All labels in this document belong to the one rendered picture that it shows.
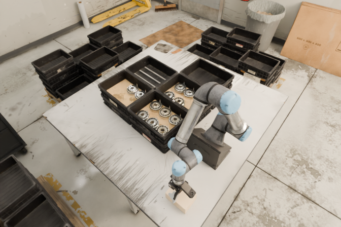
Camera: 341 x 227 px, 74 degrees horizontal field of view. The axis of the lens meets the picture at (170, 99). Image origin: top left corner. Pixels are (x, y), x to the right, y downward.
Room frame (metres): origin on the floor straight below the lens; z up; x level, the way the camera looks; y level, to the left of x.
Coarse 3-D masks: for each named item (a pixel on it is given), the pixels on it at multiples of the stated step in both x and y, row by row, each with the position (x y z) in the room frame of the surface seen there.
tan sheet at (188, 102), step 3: (174, 87) 1.50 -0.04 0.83; (186, 87) 1.50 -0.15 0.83; (168, 90) 1.46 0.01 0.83; (171, 90) 1.46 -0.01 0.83; (174, 90) 1.46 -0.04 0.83; (177, 93) 1.42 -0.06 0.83; (180, 93) 1.42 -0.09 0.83; (177, 96) 1.39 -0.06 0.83; (180, 96) 1.39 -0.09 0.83; (183, 96) 1.38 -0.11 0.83; (186, 99) 1.35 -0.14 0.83; (189, 99) 1.35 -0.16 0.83; (192, 99) 1.35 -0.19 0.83; (186, 102) 1.31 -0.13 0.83; (189, 102) 1.31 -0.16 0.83; (186, 105) 1.28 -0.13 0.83; (189, 105) 1.28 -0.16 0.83
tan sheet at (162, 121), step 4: (148, 104) 1.30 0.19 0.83; (144, 108) 1.25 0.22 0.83; (148, 108) 1.25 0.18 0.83; (148, 112) 1.21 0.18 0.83; (152, 112) 1.21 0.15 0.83; (156, 112) 1.21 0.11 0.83; (172, 112) 1.20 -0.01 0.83; (152, 116) 1.17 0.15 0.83; (160, 120) 1.13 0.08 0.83; (164, 120) 1.13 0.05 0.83; (160, 124) 1.09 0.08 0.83; (164, 124) 1.09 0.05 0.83; (168, 124) 1.08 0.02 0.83
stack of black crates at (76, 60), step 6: (78, 48) 2.71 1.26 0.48; (84, 48) 2.77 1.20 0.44; (90, 48) 2.82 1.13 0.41; (96, 48) 2.71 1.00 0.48; (72, 54) 2.63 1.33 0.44; (78, 54) 2.69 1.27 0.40; (84, 54) 2.71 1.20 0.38; (78, 60) 2.57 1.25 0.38; (78, 66) 2.37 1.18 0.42; (78, 72) 2.40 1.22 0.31; (84, 72) 2.41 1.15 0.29
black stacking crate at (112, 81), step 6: (126, 72) 1.62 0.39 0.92; (114, 78) 1.56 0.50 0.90; (120, 78) 1.60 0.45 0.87; (126, 78) 1.63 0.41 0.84; (132, 78) 1.56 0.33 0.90; (102, 84) 1.47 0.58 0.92; (108, 84) 1.51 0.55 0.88; (114, 84) 1.55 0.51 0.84; (138, 84) 1.51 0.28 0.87; (144, 84) 1.45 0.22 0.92; (144, 90) 1.46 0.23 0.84; (108, 96) 1.36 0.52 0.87; (114, 102) 1.29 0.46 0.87; (120, 102) 1.24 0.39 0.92; (120, 108) 1.25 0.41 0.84; (126, 114) 1.20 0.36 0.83
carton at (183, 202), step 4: (168, 188) 0.61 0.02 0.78; (168, 192) 0.58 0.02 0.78; (172, 192) 0.58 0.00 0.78; (168, 196) 0.56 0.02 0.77; (180, 196) 0.56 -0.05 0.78; (184, 196) 0.56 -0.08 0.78; (196, 196) 0.57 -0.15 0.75; (172, 200) 0.54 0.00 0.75; (176, 200) 0.53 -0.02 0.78; (180, 200) 0.53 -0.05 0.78; (184, 200) 0.53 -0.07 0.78; (188, 200) 0.53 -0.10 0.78; (192, 200) 0.53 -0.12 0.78; (176, 204) 0.52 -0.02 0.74; (180, 204) 0.51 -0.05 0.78; (184, 204) 0.51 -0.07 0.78; (188, 204) 0.51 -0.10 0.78; (180, 208) 0.50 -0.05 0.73; (184, 208) 0.48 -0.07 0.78; (188, 208) 0.50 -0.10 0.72; (184, 212) 0.48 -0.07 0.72
